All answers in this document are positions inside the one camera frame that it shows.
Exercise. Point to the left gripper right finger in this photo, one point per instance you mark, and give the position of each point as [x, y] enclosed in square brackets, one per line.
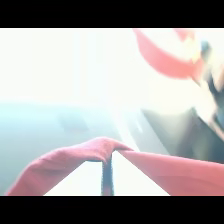
[110, 180]

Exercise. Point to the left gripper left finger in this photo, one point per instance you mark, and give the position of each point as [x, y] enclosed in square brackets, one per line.
[104, 180]

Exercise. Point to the red garment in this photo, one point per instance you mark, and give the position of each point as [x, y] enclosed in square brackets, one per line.
[66, 160]

